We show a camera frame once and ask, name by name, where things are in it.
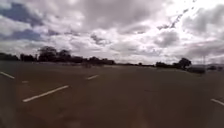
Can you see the row of distant trees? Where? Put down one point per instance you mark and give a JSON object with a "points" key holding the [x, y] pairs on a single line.
{"points": [[53, 56]]}

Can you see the dark asphalt road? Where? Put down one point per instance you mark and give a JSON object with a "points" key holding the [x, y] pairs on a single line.
{"points": [[126, 100]]}

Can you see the low dark bush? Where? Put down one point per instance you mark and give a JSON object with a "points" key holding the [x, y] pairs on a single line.
{"points": [[196, 70]]}

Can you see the dark tree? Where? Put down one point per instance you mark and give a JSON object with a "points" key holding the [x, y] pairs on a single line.
{"points": [[184, 62]]}

